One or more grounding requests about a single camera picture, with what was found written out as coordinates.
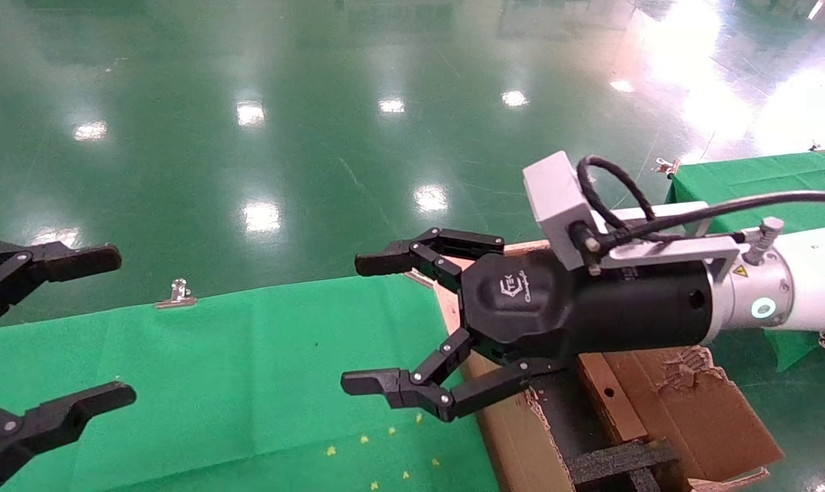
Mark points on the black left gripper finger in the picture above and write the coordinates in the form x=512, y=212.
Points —
x=50, y=262
x=57, y=415

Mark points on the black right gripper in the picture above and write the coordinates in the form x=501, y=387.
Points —
x=590, y=314

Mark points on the small cardboard box with hole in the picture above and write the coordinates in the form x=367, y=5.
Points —
x=610, y=403

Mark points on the large open cardboard carton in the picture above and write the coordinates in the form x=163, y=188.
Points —
x=713, y=410

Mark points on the black foam base sheet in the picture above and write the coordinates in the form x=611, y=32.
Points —
x=566, y=410

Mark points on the green table cloth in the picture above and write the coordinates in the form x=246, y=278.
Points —
x=248, y=383
x=761, y=178

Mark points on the black foam block insert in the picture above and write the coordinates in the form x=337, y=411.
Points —
x=617, y=461

